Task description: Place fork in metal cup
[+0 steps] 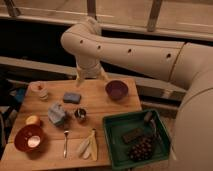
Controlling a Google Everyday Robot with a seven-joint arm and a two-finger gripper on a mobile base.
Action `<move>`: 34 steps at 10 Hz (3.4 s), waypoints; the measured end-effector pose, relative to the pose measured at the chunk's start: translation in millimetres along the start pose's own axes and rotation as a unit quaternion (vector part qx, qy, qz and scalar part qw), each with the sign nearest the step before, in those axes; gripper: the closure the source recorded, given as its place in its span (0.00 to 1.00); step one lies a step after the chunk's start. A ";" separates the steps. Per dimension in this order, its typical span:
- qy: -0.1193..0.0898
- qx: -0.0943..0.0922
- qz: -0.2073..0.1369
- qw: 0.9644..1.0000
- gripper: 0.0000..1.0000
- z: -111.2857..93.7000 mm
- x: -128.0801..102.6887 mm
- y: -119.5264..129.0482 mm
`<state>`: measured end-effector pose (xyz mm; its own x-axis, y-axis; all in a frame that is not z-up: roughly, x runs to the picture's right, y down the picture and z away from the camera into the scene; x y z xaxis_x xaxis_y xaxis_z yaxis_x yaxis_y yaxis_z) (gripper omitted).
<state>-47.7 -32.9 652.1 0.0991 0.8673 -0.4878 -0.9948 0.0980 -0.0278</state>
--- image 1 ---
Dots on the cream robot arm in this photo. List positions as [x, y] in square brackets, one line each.
[187, 65]

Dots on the bunch of dark grapes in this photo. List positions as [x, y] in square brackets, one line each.
[142, 150]

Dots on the metal utensil in tray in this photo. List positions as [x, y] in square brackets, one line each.
[148, 118]

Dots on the white object in red bowl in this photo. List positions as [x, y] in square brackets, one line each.
[34, 141]

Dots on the green plastic tray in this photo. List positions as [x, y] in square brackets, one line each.
[117, 125]

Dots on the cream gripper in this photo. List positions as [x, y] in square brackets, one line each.
[90, 72]

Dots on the dark brown rectangular block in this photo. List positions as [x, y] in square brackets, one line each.
[132, 135]

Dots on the small metal cup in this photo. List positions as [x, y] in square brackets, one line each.
[80, 114]

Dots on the blue sponge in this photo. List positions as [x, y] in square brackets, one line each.
[72, 98]

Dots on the metal fork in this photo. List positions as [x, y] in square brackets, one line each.
[65, 143]

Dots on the yellow apple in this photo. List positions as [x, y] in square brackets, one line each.
[33, 120]

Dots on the purple bowl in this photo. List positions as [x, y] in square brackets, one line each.
[116, 89]

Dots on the red bowl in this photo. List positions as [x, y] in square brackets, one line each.
[21, 138]

